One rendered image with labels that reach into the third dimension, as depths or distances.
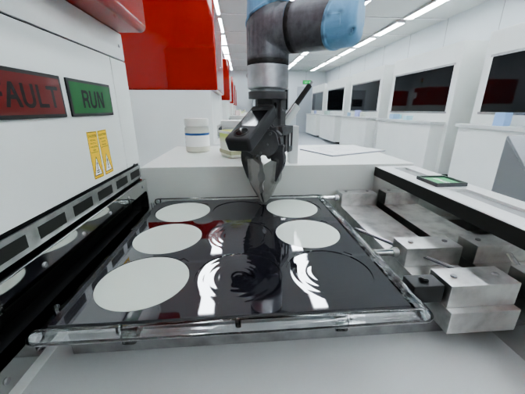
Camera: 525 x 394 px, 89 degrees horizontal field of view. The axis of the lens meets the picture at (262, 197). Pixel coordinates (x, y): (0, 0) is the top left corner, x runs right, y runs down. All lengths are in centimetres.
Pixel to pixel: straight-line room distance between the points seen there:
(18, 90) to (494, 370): 57
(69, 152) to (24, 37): 13
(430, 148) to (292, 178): 453
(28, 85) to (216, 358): 35
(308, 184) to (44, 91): 48
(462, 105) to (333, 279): 492
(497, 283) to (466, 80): 485
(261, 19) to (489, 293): 48
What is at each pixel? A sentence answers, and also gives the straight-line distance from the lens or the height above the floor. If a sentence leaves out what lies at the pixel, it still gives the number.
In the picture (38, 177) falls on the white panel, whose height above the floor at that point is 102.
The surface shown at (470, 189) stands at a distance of 56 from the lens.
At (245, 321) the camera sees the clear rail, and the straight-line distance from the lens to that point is 27.
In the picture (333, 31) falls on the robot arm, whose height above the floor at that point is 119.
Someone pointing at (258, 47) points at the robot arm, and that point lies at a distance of 51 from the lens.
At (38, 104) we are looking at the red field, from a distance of 39.
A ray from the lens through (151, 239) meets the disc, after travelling 44.
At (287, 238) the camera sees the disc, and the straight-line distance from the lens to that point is 41.
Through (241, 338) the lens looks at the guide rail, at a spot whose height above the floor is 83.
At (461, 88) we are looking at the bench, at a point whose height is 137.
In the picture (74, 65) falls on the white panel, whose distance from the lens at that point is 47.
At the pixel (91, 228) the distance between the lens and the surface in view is 44.
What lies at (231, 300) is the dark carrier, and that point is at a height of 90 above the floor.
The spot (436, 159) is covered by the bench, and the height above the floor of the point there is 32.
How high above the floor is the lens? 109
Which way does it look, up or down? 18 degrees down
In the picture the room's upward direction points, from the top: straight up
